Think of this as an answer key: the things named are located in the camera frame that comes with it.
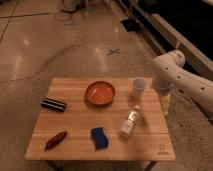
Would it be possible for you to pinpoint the white plastic cup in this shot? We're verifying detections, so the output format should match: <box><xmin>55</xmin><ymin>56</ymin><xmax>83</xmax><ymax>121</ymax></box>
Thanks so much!
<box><xmin>131</xmin><ymin>77</ymin><xmax>146</xmax><ymax>98</ymax></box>

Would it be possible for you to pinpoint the black floor object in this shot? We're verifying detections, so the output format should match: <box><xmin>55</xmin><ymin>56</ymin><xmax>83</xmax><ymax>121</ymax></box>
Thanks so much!
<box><xmin>121</xmin><ymin>19</ymin><xmax>140</xmax><ymax>32</ymax></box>

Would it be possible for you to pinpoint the white base with cables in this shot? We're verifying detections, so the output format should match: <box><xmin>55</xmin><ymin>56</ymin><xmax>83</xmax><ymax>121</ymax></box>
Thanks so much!
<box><xmin>54</xmin><ymin>0</ymin><xmax>88</xmax><ymax>22</ymax></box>

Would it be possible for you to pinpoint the orange ceramic bowl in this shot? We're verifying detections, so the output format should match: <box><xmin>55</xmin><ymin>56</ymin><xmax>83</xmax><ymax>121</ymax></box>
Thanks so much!
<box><xmin>85</xmin><ymin>81</ymin><xmax>116</xmax><ymax>106</ymax></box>

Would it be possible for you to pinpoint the wooden folding table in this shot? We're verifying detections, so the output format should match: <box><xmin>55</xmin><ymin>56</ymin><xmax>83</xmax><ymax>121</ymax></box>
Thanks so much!
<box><xmin>25</xmin><ymin>78</ymin><xmax>175</xmax><ymax>161</ymax></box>

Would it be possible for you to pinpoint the blue sponge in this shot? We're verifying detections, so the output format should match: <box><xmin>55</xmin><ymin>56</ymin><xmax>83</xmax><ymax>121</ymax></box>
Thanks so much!
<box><xmin>91</xmin><ymin>127</ymin><xmax>109</xmax><ymax>150</ymax></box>

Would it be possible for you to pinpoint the long wall shelf unit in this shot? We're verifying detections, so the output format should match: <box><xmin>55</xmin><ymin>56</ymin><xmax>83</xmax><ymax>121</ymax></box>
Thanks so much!
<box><xmin>104</xmin><ymin>0</ymin><xmax>213</xmax><ymax>81</ymax></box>

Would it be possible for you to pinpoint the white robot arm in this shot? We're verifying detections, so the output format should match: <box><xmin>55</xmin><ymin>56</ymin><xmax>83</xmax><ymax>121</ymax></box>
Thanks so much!
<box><xmin>151</xmin><ymin>50</ymin><xmax>213</xmax><ymax>114</ymax></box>

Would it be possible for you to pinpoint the black striped rectangular case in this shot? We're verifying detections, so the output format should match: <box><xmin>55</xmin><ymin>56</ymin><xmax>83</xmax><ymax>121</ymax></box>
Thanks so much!
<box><xmin>41</xmin><ymin>98</ymin><xmax>66</xmax><ymax>112</ymax></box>

